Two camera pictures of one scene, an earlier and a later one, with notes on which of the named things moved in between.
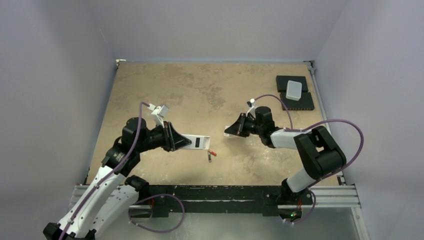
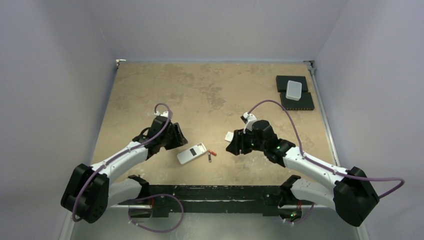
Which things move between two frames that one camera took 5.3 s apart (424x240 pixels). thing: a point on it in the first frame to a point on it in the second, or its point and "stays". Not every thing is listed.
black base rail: (164, 199) stays
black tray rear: (282, 82) stays
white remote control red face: (198, 142) to (191, 154)
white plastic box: (293, 90) stays
